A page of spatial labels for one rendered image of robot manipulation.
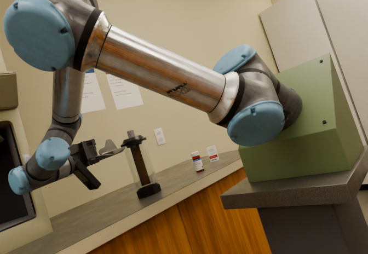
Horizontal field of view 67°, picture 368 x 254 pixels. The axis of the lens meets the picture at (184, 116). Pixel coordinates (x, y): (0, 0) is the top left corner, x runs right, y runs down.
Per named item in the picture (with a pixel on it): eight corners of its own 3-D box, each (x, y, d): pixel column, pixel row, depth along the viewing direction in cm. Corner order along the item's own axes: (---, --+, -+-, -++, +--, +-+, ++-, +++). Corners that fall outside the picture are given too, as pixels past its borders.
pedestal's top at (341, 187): (374, 157, 78) (369, 144, 78) (353, 203, 54) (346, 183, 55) (271, 172, 99) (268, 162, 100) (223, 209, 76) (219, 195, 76)
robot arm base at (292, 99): (305, 86, 76) (288, 62, 72) (298, 131, 69) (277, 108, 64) (258, 97, 87) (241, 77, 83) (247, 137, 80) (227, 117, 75)
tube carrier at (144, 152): (147, 188, 120) (133, 141, 121) (166, 184, 114) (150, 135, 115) (130, 197, 111) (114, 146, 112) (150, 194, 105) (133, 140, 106)
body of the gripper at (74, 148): (96, 137, 95) (65, 146, 85) (104, 161, 95) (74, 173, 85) (82, 143, 99) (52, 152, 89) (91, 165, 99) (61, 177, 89)
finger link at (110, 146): (121, 134, 97) (95, 143, 93) (127, 150, 97) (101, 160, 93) (120, 134, 100) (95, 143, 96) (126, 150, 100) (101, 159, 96)
